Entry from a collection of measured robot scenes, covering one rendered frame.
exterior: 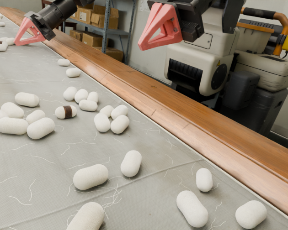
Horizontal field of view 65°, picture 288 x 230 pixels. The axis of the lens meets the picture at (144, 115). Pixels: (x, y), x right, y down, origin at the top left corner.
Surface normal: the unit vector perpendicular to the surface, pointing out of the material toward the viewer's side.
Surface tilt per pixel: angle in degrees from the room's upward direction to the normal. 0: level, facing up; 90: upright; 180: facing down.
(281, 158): 0
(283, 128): 88
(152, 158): 0
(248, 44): 92
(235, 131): 0
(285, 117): 90
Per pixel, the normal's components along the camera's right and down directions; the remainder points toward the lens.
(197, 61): -0.73, 0.30
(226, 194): 0.18, -0.89
